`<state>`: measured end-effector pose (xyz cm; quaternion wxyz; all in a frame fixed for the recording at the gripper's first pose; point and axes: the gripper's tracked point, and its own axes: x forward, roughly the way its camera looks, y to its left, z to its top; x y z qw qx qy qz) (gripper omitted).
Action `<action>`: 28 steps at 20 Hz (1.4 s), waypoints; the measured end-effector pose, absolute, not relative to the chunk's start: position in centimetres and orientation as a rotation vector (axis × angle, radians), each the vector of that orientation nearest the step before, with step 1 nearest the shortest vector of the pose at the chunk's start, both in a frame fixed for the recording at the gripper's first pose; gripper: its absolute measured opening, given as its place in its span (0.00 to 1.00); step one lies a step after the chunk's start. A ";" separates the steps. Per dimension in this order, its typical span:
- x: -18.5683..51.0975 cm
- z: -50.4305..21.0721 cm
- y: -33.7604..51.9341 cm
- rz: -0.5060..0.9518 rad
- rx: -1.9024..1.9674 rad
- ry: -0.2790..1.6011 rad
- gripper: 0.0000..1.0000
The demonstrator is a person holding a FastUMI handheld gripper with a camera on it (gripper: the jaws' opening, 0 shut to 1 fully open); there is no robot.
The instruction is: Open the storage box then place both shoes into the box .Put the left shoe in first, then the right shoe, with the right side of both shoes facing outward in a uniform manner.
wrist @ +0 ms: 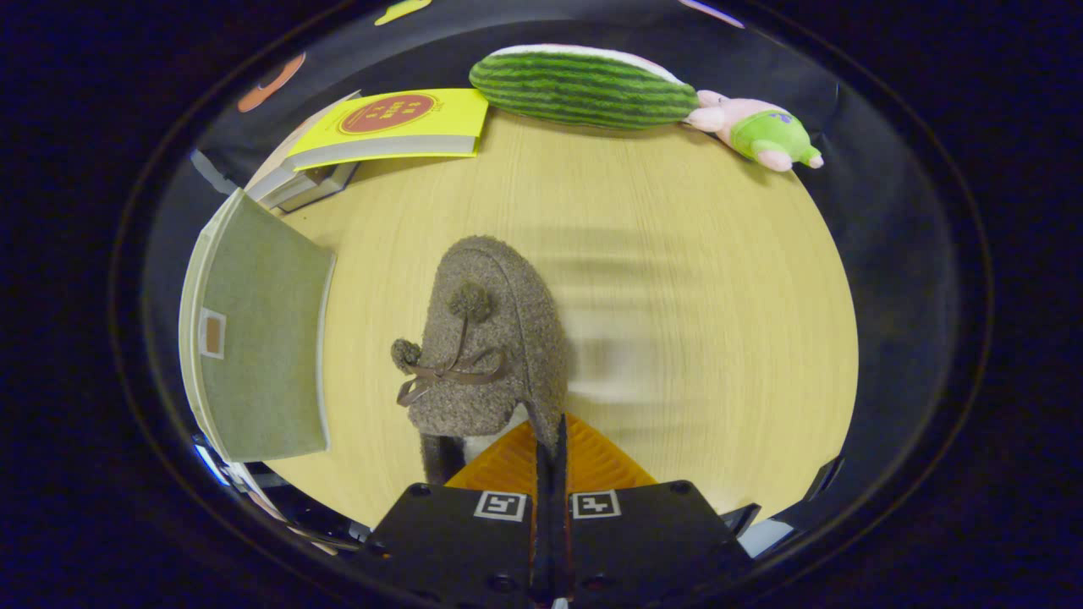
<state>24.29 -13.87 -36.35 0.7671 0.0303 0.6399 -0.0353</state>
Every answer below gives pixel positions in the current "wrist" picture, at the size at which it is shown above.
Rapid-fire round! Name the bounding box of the watermelon slice plush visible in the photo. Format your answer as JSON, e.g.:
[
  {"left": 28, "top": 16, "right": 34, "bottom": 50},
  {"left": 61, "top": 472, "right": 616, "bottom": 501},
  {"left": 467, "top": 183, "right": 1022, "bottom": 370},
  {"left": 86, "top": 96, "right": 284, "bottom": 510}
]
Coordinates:
[{"left": 469, "top": 45, "right": 701, "bottom": 130}]

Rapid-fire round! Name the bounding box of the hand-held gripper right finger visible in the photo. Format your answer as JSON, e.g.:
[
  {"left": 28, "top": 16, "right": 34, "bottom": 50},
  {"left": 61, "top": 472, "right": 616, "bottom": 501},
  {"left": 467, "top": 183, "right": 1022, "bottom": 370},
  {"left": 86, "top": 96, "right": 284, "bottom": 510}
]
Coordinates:
[{"left": 552, "top": 413, "right": 754, "bottom": 609}]

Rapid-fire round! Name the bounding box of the pink and green plush toy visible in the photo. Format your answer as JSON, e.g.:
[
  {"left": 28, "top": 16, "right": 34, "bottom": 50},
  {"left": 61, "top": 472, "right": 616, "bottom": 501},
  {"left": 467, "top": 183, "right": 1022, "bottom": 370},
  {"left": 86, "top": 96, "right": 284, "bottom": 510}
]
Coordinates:
[{"left": 684, "top": 90, "right": 823, "bottom": 173}]

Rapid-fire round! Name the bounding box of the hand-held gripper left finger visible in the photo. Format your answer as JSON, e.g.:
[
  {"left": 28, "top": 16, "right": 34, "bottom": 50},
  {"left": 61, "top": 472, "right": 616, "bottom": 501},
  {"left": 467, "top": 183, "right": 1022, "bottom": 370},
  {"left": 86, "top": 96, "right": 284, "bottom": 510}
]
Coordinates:
[{"left": 360, "top": 420, "right": 552, "bottom": 609}]

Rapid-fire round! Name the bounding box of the grey book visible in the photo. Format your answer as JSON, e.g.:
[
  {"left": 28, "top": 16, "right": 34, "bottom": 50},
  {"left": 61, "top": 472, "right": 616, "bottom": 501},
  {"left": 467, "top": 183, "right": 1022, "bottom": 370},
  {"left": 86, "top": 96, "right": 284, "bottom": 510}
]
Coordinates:
[{"left": 275, "top": 162, "right": 360, "bottom": 214}]

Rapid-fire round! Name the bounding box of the beige book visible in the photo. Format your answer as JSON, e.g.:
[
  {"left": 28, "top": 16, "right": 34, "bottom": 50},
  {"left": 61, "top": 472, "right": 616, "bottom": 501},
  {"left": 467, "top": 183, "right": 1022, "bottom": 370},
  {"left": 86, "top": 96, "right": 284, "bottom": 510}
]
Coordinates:
[{"left": 245, "top": 91, "right": 360, "bottom": 202}]

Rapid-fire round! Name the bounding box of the yellow book with red circle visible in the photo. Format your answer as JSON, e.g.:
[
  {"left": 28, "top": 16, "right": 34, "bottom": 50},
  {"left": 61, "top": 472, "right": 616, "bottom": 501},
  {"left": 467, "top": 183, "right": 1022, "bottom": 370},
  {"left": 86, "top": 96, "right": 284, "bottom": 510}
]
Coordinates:
[{"left": 286, "top": 89, "right": 490, "bottom": 172}]

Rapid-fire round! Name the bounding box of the brown fuzzy shoe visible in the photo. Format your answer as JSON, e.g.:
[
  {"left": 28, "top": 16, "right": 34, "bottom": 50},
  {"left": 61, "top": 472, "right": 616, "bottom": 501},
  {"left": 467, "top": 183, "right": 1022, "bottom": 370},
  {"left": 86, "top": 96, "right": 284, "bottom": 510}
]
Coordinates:
[{"left": 391, "top": 235, "right": 569, "bottom": 487}]

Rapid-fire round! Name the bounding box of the grey-green fabric storage box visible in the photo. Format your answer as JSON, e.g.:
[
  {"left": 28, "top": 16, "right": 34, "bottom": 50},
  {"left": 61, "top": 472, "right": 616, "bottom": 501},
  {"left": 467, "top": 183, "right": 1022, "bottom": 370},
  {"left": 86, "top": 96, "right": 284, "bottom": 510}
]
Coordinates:
[{"left": 179, "top": 188, "right": 337, "bottom": 464}]

